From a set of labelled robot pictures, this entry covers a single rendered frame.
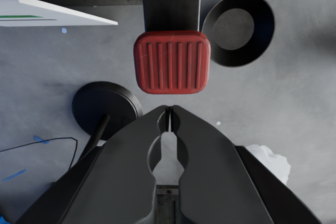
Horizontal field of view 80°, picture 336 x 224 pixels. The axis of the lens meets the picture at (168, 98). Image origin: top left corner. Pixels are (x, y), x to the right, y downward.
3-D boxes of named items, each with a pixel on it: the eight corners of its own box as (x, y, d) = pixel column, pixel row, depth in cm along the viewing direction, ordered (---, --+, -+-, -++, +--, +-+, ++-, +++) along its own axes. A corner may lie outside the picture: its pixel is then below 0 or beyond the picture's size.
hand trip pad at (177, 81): (201, 19, 24) (213, 32, 17) (199, 68, 26) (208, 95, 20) (142, 21, 24) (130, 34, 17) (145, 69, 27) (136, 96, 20)
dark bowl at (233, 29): (275, -9, 82) (283, -9, 76) (260, 62, 96) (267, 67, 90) (201, -8, 83) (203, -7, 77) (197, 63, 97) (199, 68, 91)
